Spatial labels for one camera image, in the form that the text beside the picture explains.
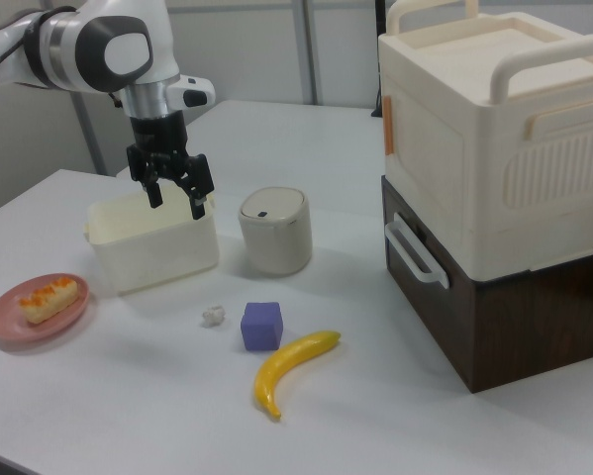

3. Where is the small beige trash can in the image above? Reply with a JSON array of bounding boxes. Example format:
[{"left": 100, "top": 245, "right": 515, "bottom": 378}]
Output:
[{"left": 238, "top": 186, "right": 313, "bottom": 277}]

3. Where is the dark brown wooden box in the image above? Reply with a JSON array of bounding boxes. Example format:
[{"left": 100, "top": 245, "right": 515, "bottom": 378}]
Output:
[{"left": 380, "top": 175, "right": 593, "bottom": 395}]

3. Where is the pink plastic plate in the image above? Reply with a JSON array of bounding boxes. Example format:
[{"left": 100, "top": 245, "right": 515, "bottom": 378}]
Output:
[{"left": 0, "top": 272, "right": 91, "bottom": 342}]

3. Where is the purple foam cube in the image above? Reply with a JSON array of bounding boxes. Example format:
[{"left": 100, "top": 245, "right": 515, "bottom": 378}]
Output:
[{"left": 240, "top": 301, "right": 283, "bottom": 352}]

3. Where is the yellow toy banana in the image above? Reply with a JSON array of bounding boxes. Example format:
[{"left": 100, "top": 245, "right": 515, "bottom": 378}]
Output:
[{"left": 253, "top": 330, "right": 343, "bottom": 423}]

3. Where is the crumpled white paper scrap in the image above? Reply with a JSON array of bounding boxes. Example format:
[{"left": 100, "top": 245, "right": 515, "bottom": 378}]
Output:
[{"left": 200, "top": 305, "right": 227, "bottom": 330}]

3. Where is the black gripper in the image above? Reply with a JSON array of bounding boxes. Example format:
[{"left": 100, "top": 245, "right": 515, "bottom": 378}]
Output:
[{"left": 125, "top": 111, "right": 215, "bottom": 221}]

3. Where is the white plastic storage bin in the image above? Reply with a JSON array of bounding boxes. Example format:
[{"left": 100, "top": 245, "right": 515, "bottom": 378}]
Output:
[{"left": 83, "top": 190, "right": 222, "bottom": 298}]

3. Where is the cream plastic storage box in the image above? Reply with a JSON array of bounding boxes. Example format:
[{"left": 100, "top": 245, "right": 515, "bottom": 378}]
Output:
[{"left": 377, "top": 0, "right": 593, "bottom": 284}]

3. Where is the bread with orange topping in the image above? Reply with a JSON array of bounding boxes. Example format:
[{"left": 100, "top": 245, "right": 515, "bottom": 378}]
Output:
[{"left": 18, "top": 277, "right": 79, "bottom": 326}]

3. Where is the black hanging cable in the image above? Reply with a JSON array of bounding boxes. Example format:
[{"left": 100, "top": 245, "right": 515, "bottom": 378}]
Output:
[{"left": 371, "top": 0, "right": 387, "bottom": 119}]

